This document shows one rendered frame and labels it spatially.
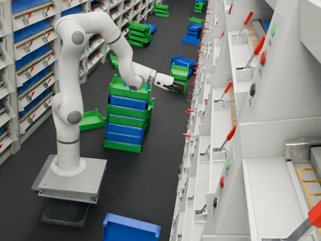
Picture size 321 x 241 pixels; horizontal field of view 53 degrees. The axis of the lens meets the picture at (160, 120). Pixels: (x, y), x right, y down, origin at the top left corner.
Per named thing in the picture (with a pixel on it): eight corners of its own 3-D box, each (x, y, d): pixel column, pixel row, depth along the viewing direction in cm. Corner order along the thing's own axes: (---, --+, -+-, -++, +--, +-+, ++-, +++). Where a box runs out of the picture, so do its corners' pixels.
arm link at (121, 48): (111, 51, 152) (143, 92, 173) (123, 28, 160) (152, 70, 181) (97, 54, 157) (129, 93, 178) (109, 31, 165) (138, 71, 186)
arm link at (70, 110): (75, 113, 175) (86, 127, 163) (53, 115, 168) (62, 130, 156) (79, 19, 153) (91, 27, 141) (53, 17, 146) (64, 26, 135)
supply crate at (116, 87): (108, 93, 236) (109, 83, 232) (113, 82, 254) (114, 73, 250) (148, 100, 237) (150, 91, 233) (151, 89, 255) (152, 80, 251)
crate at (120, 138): (104, 138, 256) (105, 130, 252) (109, 125, 273) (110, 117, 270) (141, 145, 257) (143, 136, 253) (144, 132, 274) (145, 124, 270)
